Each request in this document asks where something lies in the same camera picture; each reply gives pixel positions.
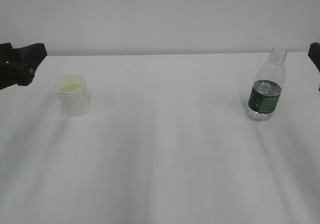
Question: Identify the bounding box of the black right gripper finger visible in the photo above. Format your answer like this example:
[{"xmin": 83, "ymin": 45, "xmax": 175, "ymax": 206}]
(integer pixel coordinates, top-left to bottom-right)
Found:
[{"xmin": 308, "ymin": 42, "xmax": 320, "ymax": 92}]

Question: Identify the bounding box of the white paper cup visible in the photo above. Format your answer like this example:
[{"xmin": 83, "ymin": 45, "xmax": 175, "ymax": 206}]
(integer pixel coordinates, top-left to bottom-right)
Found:
[{"xmin": 53, "ymin": 74, "xmax": 89, "ymax": 118}]

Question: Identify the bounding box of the clear water bottle green label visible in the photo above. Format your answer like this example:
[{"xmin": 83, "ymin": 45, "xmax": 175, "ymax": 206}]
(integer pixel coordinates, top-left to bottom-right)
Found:
[{"xmin": 246, "ymin": 49, "xmax": 287, "ymax": 122}]

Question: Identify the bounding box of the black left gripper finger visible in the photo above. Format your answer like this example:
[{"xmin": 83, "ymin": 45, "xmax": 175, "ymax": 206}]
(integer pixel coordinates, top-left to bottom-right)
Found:
[
  {"xmin": 12, "ymin": 43, "xmax": 47, "ymax": 86},
  {"xmin": 0, "ymin": 42, "xmax": 15, "ymax": 90}
]

